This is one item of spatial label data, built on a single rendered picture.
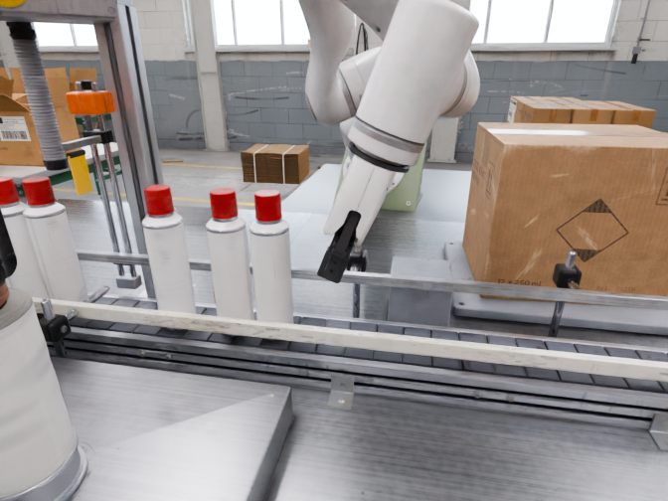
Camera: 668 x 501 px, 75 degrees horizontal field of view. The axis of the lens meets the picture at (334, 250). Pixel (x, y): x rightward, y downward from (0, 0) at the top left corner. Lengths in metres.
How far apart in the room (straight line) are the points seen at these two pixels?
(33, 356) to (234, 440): 0.20
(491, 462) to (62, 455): 0.43
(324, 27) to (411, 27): 0.47
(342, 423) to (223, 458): 0.16
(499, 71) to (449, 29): 5.49
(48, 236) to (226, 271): 0.27
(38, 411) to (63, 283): 0.35
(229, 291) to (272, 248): 0.09
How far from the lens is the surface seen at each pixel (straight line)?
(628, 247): 0.85
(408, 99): 0.46
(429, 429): 0.58
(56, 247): 0.74
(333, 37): 0.93
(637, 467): 0.63
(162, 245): 0.62
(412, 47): 0.46
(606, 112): 3.87
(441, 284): 0.61
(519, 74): 5.98
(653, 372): 0.64
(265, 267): 0.57
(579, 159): 0.77
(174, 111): 7.06
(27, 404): 0.43
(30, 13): 0.73
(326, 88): 0.99
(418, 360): 0.59
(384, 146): 0.47
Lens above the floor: 1.24
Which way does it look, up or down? 24 degrees down
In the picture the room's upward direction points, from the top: straight up
